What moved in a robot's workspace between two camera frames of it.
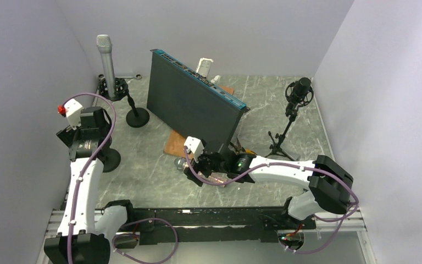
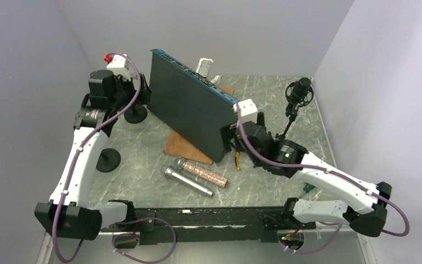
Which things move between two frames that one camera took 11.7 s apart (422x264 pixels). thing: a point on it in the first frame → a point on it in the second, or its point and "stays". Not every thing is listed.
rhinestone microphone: x=181 y=163 stays
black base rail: x=187 y=225 stays
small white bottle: x=215 y=79 stays
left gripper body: x=67 y=135 → x=126 y=91
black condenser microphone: x=301 y=87 stays
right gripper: x=198 y=166 → x=228 y=132
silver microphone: x=104 y=43 → x=185 y=179
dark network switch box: x=191 y=104 stays
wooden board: x=176 y=141 stays
